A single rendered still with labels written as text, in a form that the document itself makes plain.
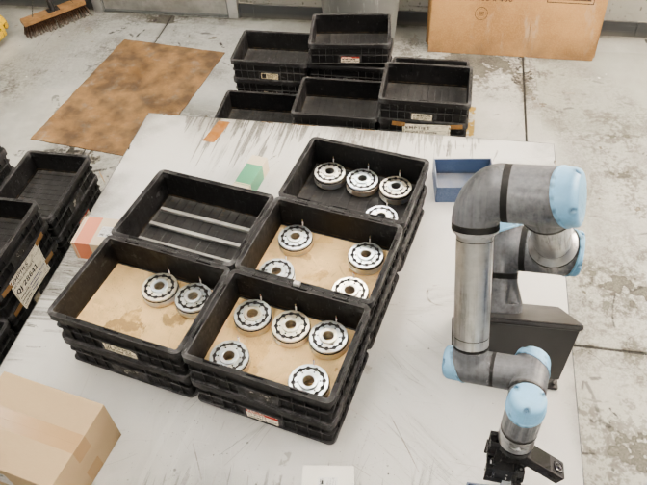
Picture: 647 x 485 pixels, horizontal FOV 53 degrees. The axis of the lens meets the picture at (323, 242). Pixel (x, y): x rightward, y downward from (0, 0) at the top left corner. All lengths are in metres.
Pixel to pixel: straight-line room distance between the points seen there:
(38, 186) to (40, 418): 1.57
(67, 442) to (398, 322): 0.93
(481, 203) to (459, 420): 0.70
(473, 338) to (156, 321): 0.88
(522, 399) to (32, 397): 1.16
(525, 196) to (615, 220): 2.15
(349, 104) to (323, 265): 1.48
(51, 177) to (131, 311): 1.37
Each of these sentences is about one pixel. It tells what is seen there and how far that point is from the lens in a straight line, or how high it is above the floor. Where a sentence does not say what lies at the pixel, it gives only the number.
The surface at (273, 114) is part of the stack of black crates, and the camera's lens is 3.41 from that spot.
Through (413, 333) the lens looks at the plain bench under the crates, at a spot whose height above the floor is 0.70.
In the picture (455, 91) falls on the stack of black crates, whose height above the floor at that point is 0.49.
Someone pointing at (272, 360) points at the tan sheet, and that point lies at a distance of 1.72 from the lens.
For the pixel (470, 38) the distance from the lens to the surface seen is 4.36.
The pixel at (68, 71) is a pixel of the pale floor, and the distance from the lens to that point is 4.62.
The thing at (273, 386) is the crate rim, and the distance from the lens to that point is 1.57.
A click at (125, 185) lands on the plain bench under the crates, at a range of 2.49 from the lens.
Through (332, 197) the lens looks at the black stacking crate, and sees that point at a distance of 2.10.
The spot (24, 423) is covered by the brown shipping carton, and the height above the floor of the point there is 0.86.
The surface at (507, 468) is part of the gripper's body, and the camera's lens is 1.52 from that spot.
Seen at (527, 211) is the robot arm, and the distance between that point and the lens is 1.27.
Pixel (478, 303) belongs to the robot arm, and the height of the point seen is 1.20.
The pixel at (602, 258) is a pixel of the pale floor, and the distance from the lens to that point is 3.21.
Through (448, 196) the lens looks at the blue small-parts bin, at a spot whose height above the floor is 0.73.
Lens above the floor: 2.28
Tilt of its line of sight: 48 degrees down
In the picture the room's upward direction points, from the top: 4 degrees counter-clockwise
